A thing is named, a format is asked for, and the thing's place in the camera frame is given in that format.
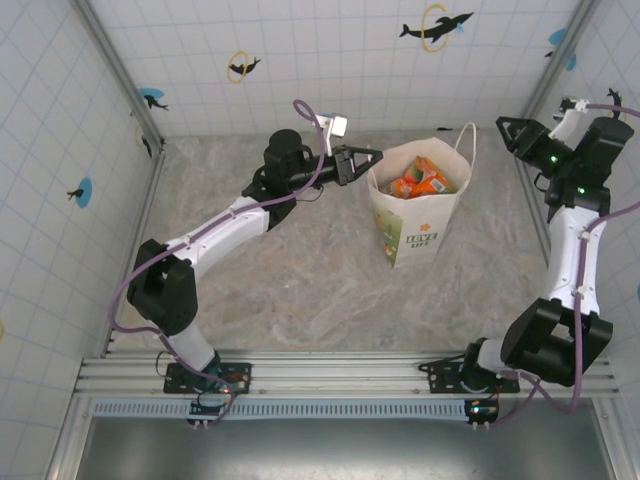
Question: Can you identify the orange mango candy packet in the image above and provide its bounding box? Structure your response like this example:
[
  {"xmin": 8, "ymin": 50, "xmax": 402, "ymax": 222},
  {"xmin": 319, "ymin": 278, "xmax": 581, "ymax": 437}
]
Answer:
[{"xmin": 390, "ymin": 172, "xmax": 455, "ymax": 200}]

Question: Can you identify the white paper bag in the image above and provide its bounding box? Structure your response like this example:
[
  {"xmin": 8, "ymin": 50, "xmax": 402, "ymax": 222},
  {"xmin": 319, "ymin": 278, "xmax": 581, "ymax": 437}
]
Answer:
[{"xmin": 366, "ymin": 121, "xmax": 479, "ymax": 270}]

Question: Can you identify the black animal blue circle decal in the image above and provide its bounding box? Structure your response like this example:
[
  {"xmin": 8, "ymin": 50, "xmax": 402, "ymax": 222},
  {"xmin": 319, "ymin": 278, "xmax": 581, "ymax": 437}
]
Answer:
[{"xmin": 543, "ymin": 28, "xmax": 579, "ymax": 72}]

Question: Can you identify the aluminium corner post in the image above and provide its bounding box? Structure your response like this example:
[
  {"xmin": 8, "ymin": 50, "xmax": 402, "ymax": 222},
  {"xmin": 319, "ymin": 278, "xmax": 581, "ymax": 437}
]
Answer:
[
  {"xmin": 517, "ymin": 0, "xmax": 599, "ymax": 126},
  {"xmin": 73, "ymin": 0, "xmax": 167, "ymax": 151}
]

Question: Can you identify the aluminium mounting rail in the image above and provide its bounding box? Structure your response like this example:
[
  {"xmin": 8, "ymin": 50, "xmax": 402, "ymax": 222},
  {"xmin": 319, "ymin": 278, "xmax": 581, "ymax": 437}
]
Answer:
[{"xmin": 74, "ymin": 349, "xmax": 624, "ymax": 401}]

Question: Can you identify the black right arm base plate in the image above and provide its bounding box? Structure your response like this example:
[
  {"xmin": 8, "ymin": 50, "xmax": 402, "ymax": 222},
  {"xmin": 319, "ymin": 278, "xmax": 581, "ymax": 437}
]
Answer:
[{"xmin": 418, "ymin": 357, "xmax": 521, "ymax": 395}]

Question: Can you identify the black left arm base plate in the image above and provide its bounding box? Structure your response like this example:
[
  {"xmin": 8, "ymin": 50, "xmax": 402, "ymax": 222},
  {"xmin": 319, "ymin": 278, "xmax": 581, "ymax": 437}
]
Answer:
[{"xmin": 163, "ymin": 362, "xmax": 253, "ymax": 396}]

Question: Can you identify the white slotted cable duct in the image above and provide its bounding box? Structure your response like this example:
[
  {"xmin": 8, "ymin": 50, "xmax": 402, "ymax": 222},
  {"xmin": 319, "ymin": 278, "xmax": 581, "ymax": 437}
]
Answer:
[{"xmin": 92, "ymin": 398, "xmax": 501, "ymax": 420}]

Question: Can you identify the aluminium frame bar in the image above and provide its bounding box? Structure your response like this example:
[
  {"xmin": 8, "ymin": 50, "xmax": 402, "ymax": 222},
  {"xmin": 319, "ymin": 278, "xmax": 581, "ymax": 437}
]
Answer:
[
  {"xmin": 594, "ymin": 399, "xmax": 629, "ymax": 480},
  {"xmin": 47, "ymin": 399, "xmax": 96, "ymax": 480}
]

